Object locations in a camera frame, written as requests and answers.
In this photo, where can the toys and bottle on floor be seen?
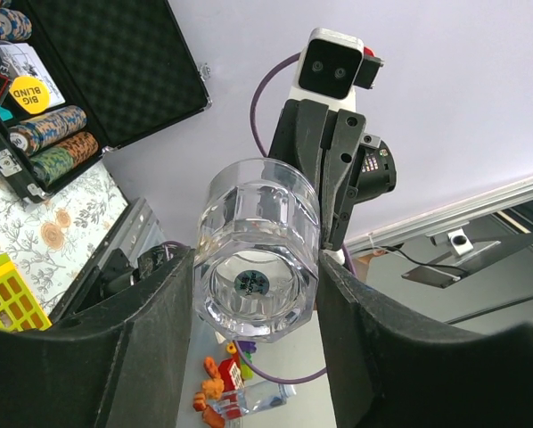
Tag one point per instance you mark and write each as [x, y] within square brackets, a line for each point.
[224, 398]

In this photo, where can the yellow big blind button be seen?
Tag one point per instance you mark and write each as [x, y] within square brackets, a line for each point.
[30, 94]

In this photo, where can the deck of playing cards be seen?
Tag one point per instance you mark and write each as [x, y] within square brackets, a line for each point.
[22, 60]

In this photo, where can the blue orange chip stack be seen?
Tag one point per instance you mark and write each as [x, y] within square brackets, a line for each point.
[35, 134]

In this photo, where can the yellow green toy window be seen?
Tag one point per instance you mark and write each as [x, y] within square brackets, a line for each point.
[19, 309]

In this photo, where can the black poker chip case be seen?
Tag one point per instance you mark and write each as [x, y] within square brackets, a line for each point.
[125, 63]

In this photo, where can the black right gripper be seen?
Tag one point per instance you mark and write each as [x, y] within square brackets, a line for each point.
[345, 165]

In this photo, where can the orange black chip stack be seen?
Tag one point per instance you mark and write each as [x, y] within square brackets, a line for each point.
[59, 160]

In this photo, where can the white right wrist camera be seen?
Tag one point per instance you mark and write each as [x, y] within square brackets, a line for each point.
[331, 67]

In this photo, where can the clear glass cup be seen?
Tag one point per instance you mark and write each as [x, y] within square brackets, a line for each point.
[255, 269]

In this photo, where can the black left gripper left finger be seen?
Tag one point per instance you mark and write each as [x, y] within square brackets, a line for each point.
[120, 363]

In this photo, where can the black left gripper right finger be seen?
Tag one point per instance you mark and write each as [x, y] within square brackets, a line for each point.
[389, 366]

